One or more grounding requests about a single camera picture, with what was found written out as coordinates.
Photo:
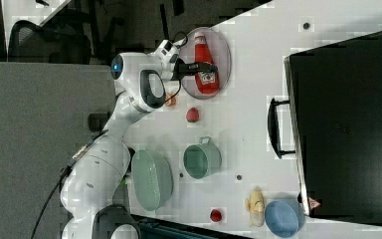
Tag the red strawberry toy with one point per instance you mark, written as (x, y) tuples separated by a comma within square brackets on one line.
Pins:
[(192, 115)]

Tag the peeled banana toy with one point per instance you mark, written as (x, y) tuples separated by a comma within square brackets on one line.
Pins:
[(256, 207)]

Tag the green marker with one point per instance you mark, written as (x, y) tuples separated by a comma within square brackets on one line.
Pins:
[(124, 181)]

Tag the grey round plate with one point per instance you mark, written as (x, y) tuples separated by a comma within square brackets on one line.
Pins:
[(221, 56)]

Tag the black office chair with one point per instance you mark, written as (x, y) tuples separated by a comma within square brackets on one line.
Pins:
[(62, 40)]

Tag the orange slice toy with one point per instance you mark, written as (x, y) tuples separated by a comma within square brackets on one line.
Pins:
[(170, 101)]

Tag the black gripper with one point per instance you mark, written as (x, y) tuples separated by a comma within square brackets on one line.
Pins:
[(182, 69)]

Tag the blue bowl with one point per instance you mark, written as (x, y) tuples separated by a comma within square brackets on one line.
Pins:
[(284, 217)]

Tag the green oval colander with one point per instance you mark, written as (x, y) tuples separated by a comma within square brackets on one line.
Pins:
[(152, 179)]

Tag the black toaster oven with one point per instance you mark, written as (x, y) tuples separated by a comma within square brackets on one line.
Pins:
[(334, 94)]

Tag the green mug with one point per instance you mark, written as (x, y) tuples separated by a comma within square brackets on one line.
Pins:
[(202, 159)]

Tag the red ketchup bottle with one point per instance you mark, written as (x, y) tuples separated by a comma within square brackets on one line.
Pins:
[(207, 80)]

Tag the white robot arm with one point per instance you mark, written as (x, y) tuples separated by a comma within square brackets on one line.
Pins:
[(95, 171)]

